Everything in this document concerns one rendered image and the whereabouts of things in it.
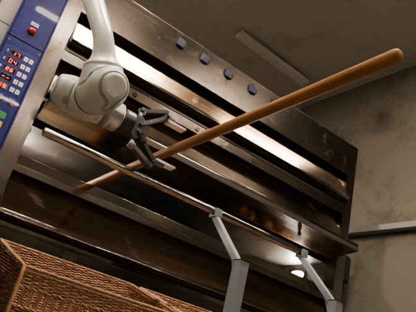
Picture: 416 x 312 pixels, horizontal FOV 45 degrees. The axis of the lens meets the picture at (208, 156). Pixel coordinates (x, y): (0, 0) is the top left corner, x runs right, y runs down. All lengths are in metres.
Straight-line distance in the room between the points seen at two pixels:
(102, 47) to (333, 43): 5.06
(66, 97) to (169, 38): 1.20
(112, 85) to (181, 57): 1.31
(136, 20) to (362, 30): 3.93
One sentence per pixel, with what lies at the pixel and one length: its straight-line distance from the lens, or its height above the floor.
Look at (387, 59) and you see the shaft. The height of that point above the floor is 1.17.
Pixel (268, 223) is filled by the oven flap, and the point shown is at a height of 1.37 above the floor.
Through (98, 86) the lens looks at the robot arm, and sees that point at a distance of 1.24.
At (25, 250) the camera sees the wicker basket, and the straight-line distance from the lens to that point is 1.95.
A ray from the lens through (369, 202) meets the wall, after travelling 5.88.
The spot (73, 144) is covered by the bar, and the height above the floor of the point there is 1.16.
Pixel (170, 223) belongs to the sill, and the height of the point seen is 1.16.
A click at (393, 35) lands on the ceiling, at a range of 6.09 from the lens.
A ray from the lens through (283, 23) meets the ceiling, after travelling 6.07.
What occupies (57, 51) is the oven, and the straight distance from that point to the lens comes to 2.23.
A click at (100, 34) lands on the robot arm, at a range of 1.35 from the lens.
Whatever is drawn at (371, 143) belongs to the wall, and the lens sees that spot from 6.24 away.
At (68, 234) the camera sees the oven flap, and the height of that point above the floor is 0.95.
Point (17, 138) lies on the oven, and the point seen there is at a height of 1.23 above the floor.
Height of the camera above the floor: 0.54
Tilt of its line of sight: 24 degrees up
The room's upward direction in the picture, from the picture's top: 14 degrees clockwise
